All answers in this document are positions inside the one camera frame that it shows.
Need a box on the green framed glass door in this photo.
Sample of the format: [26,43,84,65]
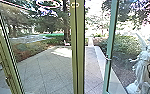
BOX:
[0,0,120,94]

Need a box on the large green tree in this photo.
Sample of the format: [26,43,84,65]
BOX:
[24,0,74,43]

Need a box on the green garden hedge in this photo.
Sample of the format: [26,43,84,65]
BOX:
[99,34,142,59]

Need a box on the white garden statue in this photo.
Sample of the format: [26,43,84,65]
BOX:
[125,32,150,94]

